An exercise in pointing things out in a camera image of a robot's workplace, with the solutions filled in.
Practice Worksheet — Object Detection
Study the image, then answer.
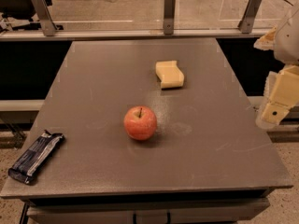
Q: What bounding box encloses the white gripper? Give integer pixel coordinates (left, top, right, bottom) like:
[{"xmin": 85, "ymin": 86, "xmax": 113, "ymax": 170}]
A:
[{"xmin": 253, "ymin": 3, "xmax": 299, "ymax": 125}]

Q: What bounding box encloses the red apple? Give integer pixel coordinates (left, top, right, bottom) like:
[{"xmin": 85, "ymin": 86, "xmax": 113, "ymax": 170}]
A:
[{"xmin": 123, "ymin": 105, "xmax": 157, "ymax": 141}]

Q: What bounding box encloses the dark blue rxbar wrapper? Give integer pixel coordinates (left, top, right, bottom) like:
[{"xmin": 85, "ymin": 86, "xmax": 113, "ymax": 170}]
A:
[{"xmin": 8, "ymin": 130, "xmax": 64, "ymax": 185}]

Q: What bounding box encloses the yellow sponge block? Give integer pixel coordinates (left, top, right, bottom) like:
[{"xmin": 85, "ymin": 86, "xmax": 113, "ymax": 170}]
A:
[{"xmin": 155, "ymin": 61, "xmax": 184, "ymax": 89}]

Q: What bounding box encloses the grey cabinet under table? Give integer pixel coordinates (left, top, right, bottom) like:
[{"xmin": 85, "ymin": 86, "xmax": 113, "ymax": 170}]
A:
[{"xmin": 25, "ymin": 189, "xmax": 270, "ymax": 224}]

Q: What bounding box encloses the dark equipment top left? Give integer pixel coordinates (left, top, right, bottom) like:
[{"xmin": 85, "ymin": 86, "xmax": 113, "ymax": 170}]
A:
[{"xmin": 0, "ymin": 0, "xmax": 52, "ymax": 20}]

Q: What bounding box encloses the right metal bracket post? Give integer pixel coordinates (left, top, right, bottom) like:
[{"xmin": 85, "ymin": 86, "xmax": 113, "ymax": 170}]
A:
[{"xmin": 237, "ymin": 0, "xmax": 263, "ymax": 34}]

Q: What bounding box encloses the metal bracket post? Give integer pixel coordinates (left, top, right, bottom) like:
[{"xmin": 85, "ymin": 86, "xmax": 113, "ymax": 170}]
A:
[
  {"xmin": 163, "ymin": 0, "xmax": 176, "ymax": 35},
  {"xmin": 237, "ymin": 0, "xmax": 263, "ymax": 34},
  {"xmin": 31, "ymin": 0, "xmax": 57, "ymax": 36}
]

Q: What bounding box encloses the middle metal bracket post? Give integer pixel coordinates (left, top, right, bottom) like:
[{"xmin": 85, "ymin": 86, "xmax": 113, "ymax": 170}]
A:
[{"xmin": 163, "ymin": 0, "xmax": 176, "ymax": 35}]

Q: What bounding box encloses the left metal bracket post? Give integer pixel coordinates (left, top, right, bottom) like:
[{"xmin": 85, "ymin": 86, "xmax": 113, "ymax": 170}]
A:
[{"xmin": 31, "ymin": 0, "xmax": 57, "ymax": 36}]

